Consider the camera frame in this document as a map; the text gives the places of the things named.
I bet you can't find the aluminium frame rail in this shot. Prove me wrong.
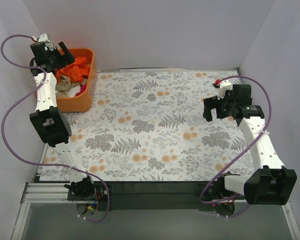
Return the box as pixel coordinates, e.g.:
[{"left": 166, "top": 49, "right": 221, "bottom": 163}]
[{"left": 21, "top": 183, "right": 68, "bottom": 204}]

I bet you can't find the orange t shirt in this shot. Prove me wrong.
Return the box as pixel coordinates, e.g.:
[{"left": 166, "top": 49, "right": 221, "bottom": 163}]
[{"left": 56, "top": 57, "right": 91, "bottom": 83}]

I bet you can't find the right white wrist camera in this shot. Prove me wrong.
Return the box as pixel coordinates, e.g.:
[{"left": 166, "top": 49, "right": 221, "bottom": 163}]
[{"left": 213, "top": 79, "right": 233, "bottom": 99}]

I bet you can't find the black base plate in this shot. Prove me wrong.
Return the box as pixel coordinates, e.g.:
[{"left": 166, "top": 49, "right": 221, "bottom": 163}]
[{"left": 66, "top": 180, "right": 248, "bottom": 212}]

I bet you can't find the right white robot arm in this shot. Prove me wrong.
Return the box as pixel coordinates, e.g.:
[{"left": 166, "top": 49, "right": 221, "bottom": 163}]
[{"left": 203, "top": 80, "right": 297, "bottom": 206}]

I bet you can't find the floral table mat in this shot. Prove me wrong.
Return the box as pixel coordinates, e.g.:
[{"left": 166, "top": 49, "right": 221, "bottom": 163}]
[{"left": 65, "top": 71, "right": 254, "bottom": 181}]

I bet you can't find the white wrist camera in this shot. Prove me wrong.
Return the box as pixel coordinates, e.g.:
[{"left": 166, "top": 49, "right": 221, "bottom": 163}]
[
  {"left": 31, "top": 33, "right": 54, "bottom": 51},
  {"left": 213, "top": 79, "right": 233, "bottom": 99}
]

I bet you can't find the beige t shirt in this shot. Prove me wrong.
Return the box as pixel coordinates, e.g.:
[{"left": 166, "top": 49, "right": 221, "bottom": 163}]
[{"left": 55, "top": 75, "right": 88, "bottom": 98}]

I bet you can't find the orange plastic basket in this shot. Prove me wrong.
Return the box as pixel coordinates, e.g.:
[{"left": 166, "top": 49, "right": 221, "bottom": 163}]
[{"left": 36, "top": 47, "right": 95, "bottom": 113}]

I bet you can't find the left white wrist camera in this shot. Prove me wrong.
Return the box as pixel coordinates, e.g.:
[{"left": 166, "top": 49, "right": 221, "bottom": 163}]
[{"left": 31, "top": 33, "right": 54, "bottom": 51}]

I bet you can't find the white garment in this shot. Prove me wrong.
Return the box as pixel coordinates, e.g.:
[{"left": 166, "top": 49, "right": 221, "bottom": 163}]
[{"left": 66, "top": 85, "right": 81, "bottom": 98}]

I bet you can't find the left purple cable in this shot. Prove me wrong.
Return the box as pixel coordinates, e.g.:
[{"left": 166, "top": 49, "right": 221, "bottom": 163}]
[{"left": 0, "top": 34, "right": 112, "bottom": 223}]

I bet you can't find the pink garment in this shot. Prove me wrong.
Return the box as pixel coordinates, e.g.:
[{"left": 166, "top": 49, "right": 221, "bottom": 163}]
[{"left": 75, "top": 84, "right": 87, "bottom": 97}]

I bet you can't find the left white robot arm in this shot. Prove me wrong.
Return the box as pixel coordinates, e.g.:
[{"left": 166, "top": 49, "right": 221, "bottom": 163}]
[{"left": 29, "top": 40, "right": 97, "bottom": 200}]

